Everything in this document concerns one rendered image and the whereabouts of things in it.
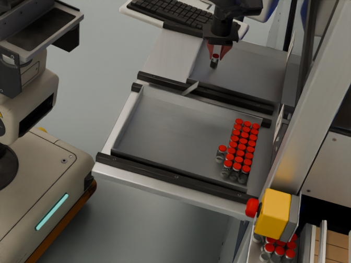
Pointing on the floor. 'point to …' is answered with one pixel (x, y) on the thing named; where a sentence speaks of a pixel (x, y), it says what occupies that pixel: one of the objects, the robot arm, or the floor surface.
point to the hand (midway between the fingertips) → (215, 56)
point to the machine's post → (312, 112)
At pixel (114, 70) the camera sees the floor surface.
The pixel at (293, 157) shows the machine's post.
